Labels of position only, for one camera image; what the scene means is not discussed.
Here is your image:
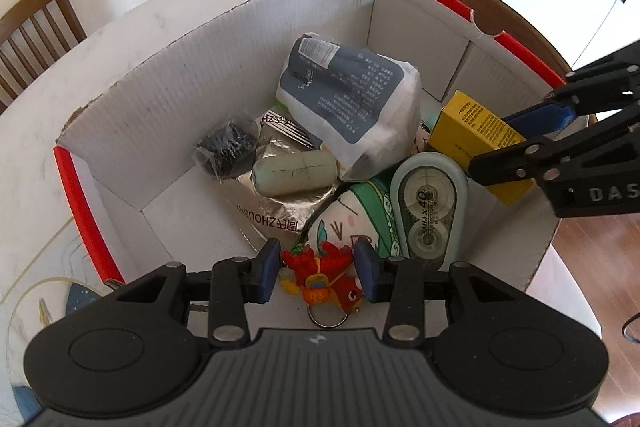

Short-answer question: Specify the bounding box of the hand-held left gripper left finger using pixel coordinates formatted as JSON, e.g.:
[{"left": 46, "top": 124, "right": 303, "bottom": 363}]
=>
[{"left": 112, "top": 237, "right": 282, "bottom": 348}]

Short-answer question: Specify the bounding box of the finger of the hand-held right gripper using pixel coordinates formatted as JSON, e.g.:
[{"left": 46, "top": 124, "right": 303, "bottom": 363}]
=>
[
  {"left": 501, "top": 51, "right": 640, "bottom": 138},
  {"left": 467, "top": 107, "right": 640, "bottom": 188}
]

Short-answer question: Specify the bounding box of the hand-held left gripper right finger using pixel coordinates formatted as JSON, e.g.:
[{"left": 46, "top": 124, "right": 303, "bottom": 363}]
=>
[{"left": 353, "top": 237, "right": 526, "bottom": 348}]

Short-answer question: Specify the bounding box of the red fish keychain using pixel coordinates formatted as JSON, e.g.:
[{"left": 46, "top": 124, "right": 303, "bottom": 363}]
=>
[{"left": 279, "top": 242, "right": 366, "bottom": 331}]

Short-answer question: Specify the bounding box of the silver foil packet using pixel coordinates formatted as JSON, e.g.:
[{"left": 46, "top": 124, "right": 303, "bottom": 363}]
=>
[{"left": 219, "top": 109, "right": 342, "bottom": 241}]

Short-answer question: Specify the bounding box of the yellow box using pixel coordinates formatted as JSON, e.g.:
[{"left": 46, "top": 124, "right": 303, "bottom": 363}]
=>
[{"left": 427, "top": 90, "right": 539, "bottom": 206}]

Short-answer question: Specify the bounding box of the green white plush pouch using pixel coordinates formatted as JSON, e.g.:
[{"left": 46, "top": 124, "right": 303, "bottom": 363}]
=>
[{"left": 304, "top": 179, "right": 406, "bottom": 261}]

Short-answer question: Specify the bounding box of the pale green correction tape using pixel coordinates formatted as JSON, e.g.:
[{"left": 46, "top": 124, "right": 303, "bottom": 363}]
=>
[{"left": 389, "top": 151, "right": 471, "bottom": 271}]

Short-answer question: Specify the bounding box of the pale green capsule case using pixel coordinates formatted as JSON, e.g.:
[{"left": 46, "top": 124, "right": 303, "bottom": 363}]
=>
[{"left": 251, "top": 150, "right": 340, "bottom": 197}]

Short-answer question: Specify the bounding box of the bag of black clips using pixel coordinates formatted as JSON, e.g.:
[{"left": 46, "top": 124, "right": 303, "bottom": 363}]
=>
[{"left": 192, "top": 116, "right": 261, "bottom": 180}]

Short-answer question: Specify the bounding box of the grey white tissue pack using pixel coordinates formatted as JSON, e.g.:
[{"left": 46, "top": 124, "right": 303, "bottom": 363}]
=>
[{"left": 274, "top": 32, "right": 424, "bottom": 182}]

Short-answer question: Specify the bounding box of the red cardboard box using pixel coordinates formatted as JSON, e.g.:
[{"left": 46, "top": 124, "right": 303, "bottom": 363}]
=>
[{"left": 53, "top": 0, "right": 572, "bottom": 294}]

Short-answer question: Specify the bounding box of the black cable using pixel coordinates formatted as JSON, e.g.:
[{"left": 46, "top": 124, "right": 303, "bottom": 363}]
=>
[{"left": 622, "top": 311, "right": 640, "bottom": 344}]

